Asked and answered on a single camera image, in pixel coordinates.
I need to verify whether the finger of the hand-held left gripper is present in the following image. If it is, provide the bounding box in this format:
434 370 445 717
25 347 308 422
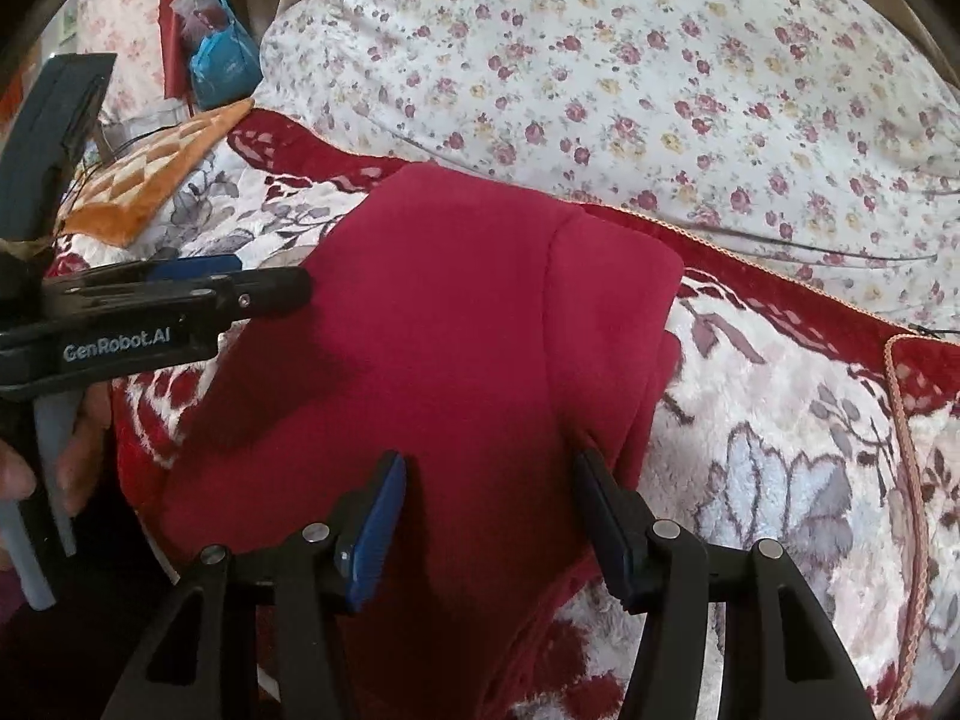
45 266 313 331
146 253 242 280

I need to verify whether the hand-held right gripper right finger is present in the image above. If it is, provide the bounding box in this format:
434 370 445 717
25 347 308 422
574 450 878 720

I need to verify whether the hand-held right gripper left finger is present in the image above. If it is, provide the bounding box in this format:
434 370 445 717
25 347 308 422
101 451 407 720

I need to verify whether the red garment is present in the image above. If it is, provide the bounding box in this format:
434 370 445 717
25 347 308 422
154 163 685 720

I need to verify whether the person's left hand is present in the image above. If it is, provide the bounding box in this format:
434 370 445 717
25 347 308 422
0 382 115 571

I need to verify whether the orange checkered cushion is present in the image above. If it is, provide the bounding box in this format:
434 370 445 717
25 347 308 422
60 99 256 248

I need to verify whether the red and white plush blanket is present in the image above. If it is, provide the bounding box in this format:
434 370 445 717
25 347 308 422
45 109 960 720

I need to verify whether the blue plastic bag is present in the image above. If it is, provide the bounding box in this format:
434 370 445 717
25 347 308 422
189 21 263 110

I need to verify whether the dark red furniture panel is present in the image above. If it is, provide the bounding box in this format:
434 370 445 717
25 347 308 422
156 0 197 100

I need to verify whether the pink floral cloth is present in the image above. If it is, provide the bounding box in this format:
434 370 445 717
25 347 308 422
75 0 167 128

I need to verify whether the clear plastic bag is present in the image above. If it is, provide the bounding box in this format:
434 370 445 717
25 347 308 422
171 0 227 46

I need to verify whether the white rose print quilt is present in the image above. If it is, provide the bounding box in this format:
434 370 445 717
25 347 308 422
251 0 960 335

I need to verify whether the thin black cable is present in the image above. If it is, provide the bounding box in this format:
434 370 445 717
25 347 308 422
360 111 935 263

